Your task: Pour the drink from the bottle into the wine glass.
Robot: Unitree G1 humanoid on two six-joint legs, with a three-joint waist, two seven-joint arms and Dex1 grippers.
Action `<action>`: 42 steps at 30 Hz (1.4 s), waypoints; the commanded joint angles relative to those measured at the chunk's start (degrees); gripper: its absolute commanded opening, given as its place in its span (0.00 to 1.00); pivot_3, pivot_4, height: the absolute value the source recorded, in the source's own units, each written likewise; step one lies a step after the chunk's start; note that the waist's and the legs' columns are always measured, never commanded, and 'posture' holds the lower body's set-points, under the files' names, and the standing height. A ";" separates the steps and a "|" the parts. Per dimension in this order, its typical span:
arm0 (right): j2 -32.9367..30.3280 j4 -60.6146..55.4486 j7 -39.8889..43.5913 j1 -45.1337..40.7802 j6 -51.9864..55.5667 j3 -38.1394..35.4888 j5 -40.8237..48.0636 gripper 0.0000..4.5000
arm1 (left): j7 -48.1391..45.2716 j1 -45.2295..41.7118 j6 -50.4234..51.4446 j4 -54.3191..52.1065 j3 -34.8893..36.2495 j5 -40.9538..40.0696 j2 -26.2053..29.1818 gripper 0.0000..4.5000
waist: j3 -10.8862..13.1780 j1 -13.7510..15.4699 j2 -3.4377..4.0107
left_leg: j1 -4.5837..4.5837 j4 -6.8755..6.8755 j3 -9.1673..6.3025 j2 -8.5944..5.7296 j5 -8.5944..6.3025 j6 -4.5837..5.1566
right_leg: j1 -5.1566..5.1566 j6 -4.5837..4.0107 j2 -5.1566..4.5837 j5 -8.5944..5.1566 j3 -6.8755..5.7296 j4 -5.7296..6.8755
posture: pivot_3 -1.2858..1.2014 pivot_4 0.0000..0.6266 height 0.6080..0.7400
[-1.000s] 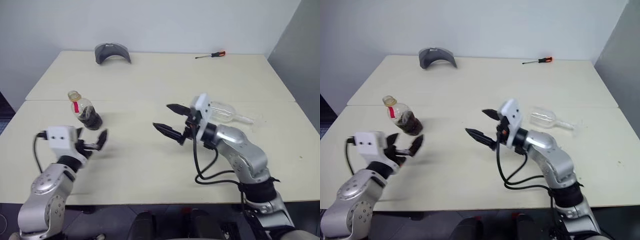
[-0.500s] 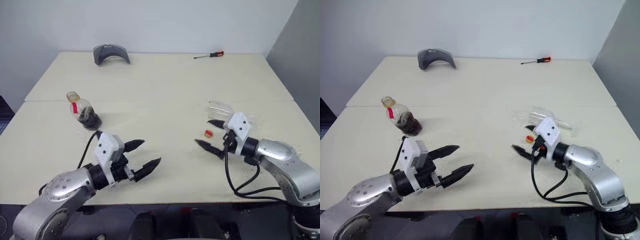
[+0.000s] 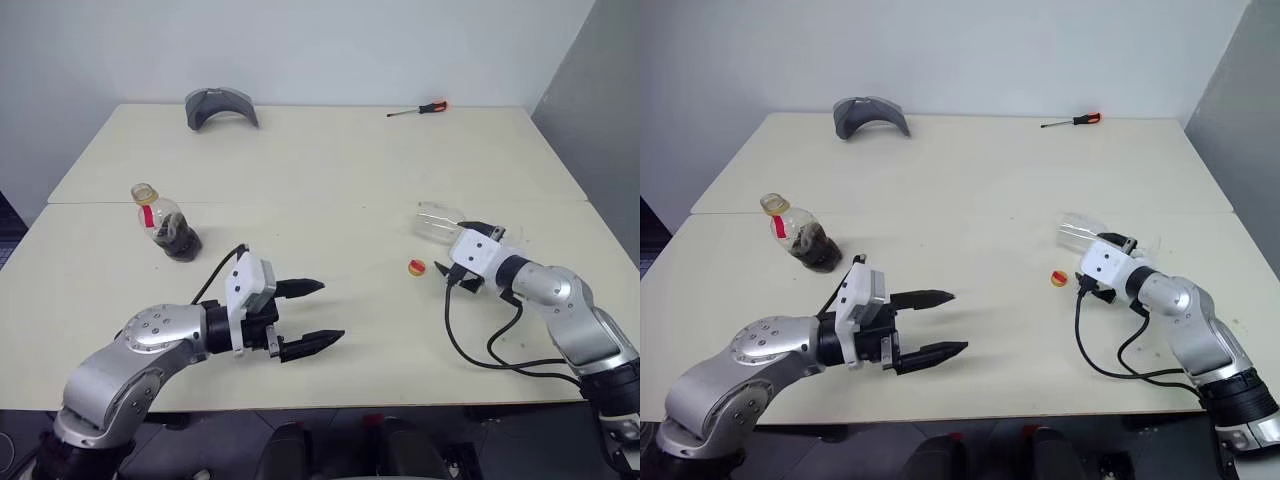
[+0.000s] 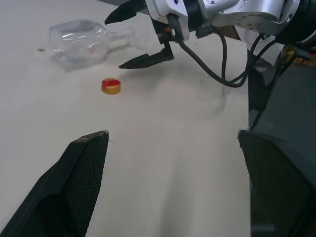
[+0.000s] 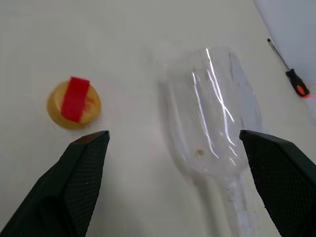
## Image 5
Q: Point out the clear plastic scoop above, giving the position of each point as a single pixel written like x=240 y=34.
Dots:
x=212 y=138

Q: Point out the orange and black screwdriver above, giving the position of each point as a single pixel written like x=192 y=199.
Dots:
x=295 y=79

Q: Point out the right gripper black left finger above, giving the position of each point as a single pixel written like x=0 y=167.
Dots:
x=61 y=197

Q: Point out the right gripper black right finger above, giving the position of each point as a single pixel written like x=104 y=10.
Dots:
x=284 y=185

